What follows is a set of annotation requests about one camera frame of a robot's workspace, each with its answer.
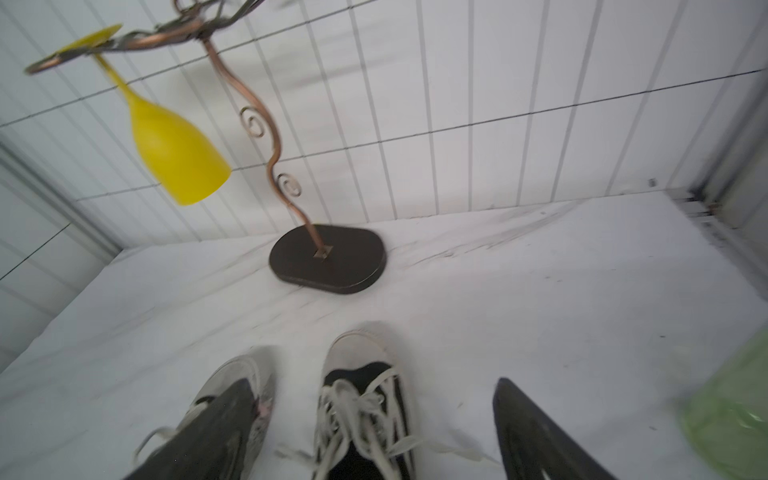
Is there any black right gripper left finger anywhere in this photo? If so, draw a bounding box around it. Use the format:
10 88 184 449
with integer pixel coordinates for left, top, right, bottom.
127 379 259 479

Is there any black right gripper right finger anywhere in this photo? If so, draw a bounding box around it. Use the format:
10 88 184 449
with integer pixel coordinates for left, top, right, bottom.
492 377 615 480

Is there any black white sneaker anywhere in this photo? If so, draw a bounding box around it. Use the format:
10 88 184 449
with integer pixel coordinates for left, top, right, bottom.
127 349 276 479
276 330 501 479

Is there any green plastic cup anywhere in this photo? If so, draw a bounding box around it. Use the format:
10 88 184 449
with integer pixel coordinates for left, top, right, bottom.
681 329 767 479

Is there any yellow plastic wine glass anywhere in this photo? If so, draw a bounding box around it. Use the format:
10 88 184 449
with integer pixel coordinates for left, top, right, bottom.
94 54 231 206

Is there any copper wire glass rack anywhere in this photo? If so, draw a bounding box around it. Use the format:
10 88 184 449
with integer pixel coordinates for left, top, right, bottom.
24 1 387 295

